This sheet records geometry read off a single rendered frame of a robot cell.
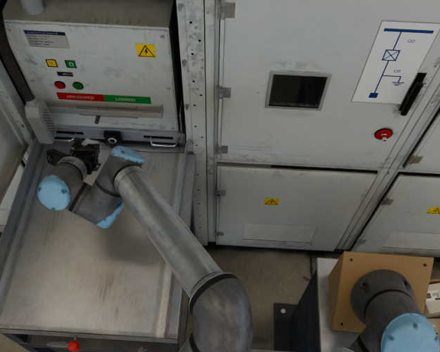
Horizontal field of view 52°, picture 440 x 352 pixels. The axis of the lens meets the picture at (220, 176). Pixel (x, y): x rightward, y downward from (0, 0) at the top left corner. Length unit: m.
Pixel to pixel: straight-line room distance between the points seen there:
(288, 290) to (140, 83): 1.35
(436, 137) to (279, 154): 0.53
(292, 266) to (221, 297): 1.60
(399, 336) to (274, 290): 1.19
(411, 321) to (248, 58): 0.82
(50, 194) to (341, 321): 0.96
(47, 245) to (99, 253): 0.18
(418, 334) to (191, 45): 0.97
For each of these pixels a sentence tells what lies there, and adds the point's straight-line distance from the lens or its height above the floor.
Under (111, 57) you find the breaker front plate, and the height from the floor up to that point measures 1.27.
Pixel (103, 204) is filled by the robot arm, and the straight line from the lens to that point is 1.27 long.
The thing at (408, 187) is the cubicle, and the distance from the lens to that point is 1.95.
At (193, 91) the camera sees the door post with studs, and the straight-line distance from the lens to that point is 1.46.
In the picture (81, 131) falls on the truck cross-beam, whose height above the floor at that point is 0.91.
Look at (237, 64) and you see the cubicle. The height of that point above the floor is 1.33.
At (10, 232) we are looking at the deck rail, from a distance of 1.67.
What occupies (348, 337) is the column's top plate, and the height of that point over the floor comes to 0.75.
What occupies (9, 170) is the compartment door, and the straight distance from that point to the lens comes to 1.85.
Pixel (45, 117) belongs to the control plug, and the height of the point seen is 1.07.
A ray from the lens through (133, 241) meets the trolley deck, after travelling 1.57.
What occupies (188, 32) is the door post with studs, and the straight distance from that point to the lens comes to 1.31.
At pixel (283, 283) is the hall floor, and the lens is 2.42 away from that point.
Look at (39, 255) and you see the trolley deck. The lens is 1.63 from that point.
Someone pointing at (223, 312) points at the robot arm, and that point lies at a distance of 0.87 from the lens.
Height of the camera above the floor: 2.25
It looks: 57 degrees down
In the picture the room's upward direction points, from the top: 2 degrees clockwise
